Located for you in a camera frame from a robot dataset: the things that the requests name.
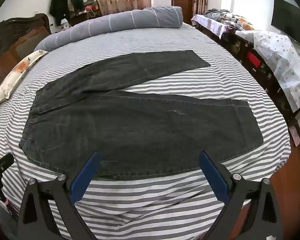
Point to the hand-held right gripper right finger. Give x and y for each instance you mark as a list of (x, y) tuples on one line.
[(215, 177)]

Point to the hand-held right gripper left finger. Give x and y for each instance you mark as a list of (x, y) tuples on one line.
[(85, 177)]

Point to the dark grey denim pants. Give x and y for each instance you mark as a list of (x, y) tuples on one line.
[(140, 130)]

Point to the pink paper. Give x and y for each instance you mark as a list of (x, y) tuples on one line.
[(295, 136)]

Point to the grey white striped bed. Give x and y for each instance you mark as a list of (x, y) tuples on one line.
[(215, 85)]

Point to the floral pillow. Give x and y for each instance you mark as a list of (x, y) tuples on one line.
[(17, 72)]

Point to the dark wooden low cabinet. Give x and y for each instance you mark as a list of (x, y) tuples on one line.
[(250, 55)]

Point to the white polka dot cloth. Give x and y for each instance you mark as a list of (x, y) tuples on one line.
[(282, 62)]

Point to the dark wooden headboard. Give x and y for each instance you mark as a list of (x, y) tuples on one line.
[(15, 37)]

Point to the pile of patterned clothes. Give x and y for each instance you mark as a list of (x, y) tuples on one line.
[(230, 20)]

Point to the cluttered side table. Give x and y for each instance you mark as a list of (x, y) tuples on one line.
[(90, 11)]

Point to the black floor mat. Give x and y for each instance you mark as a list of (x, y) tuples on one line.
[(290, 22)]

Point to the black hanging jacket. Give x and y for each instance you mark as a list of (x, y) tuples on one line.
[(58, 5)]

